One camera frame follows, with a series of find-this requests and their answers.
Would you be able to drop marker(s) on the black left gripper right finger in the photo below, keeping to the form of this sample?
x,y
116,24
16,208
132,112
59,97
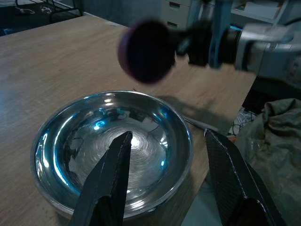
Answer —
x,y
232,179

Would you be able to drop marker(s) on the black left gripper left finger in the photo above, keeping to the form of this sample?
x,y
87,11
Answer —
x,y
108,183

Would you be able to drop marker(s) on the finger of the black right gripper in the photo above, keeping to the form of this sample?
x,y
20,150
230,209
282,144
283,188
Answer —
x,y
179,32
182,50

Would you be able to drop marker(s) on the dark purple round bowl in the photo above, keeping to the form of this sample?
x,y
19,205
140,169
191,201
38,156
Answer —
x,y
145,51

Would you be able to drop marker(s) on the white drawer cabinet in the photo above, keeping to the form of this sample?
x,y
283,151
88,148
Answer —
x,y
176,11

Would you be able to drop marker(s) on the stainless steel bowl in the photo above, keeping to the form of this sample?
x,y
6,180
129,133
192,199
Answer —
x,y
70,146

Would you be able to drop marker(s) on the olive green cloth bag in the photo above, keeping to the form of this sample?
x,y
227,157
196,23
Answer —
x,y
277,146

